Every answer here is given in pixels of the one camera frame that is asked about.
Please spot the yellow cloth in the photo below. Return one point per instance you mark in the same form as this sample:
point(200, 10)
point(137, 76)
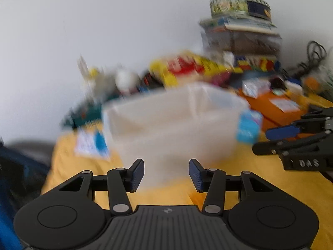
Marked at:
point(260, 177)

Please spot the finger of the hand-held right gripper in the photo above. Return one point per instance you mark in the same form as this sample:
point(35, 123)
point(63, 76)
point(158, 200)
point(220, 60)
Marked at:
point(268, 149)
point(282, 133)

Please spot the dark green object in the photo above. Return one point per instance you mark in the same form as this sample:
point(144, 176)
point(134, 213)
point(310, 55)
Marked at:
point(83, 117)

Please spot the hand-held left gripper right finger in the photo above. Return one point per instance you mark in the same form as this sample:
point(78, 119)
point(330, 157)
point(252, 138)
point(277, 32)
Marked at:
point(195, 175)

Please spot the colourful toy box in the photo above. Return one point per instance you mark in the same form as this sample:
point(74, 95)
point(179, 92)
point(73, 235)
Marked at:
point(257, 63)

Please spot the white plush toy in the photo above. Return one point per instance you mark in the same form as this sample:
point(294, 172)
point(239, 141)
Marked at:
point(124, 79)

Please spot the white blue paper sheet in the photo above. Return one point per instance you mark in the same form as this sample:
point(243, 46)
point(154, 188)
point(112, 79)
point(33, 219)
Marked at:
point(88, 143)

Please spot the orange cardboard box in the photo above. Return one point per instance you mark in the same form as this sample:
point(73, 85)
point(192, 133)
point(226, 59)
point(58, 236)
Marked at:
point(262, 106)

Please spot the white paper label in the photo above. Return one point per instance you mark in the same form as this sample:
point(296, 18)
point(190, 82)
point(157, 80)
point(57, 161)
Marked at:
point(285, 104)

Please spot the teal cardboard box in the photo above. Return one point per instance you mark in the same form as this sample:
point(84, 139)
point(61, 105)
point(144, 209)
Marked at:
point(247, 130)

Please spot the yellow red plastic bag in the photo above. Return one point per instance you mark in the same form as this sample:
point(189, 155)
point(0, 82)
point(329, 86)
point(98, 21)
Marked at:
point(187, 65)

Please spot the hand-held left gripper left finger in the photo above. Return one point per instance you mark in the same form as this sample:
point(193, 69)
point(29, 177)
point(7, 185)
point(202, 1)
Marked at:
point(138, 175)

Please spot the round printed tin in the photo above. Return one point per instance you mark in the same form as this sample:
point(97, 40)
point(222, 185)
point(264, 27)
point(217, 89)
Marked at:
point(239, 6)

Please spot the white plastic storage bin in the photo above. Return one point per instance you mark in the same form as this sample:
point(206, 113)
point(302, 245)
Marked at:
point(169, 135)

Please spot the black round object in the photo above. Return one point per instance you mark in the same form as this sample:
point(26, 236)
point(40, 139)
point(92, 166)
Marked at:
point(277, 83)

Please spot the pink plastic bag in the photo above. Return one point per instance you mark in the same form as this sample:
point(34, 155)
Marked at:
point(221, 79)

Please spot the white medicine box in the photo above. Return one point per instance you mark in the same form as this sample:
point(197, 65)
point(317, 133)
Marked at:
point(256, 88)

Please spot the white small container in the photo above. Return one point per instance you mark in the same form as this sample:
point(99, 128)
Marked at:
point(294, 88)

